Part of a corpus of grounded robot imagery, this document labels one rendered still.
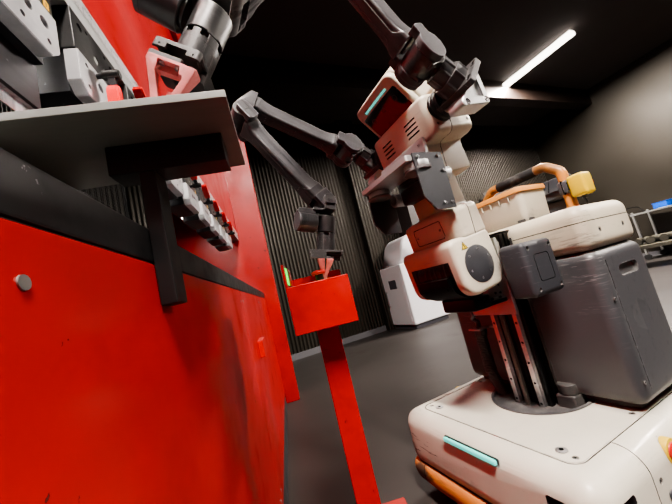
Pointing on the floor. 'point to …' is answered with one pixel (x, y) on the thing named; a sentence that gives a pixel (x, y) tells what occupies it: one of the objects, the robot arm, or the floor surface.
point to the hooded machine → (394, 277)
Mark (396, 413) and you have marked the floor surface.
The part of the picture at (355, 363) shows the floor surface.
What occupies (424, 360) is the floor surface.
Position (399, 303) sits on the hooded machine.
